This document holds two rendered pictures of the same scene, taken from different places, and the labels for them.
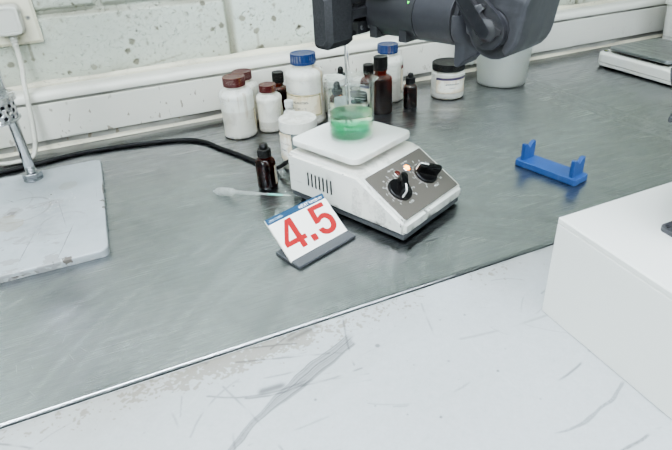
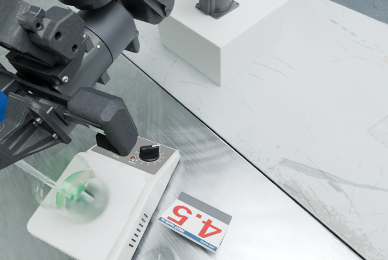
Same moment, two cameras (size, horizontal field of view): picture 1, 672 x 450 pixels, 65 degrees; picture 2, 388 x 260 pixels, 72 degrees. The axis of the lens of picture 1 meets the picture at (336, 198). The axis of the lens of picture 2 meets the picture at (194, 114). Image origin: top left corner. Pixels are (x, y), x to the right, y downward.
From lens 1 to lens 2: 0.56 m
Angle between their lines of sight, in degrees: 74
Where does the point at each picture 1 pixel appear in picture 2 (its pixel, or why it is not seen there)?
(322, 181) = (140, 225)
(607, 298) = (243, 48)
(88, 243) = not seen: outside the picture
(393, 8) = (92, 65)
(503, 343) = (250, 97)
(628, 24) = not seen: outside the picture
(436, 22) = (127, 35)
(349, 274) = (225, 181)
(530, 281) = (199, 92)
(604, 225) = (221, 33)
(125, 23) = not seen: outside the picture
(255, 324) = (297, 221)
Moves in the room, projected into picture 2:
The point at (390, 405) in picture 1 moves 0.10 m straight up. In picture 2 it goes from (309, 131) to (328, 97)
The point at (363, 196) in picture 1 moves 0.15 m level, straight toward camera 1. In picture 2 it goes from (162, 179) to (253, 148)
